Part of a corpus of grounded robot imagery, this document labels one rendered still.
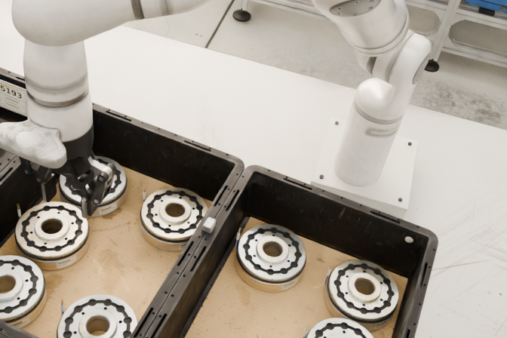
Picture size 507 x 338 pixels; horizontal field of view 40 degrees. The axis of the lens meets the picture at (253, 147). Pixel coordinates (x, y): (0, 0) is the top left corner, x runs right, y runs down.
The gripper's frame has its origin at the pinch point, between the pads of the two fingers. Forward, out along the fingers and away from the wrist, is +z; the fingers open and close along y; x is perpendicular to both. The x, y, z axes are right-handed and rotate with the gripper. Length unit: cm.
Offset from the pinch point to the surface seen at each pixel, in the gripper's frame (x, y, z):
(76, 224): -2.1, 0.6, 8.0
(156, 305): 8.4, -18.1, 1.4
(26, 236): 2.9, 5.6, 8.3
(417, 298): -8.3, -47.5, 1.7
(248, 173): -17.9, -19.1, 1.5
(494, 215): -54, -59, 25
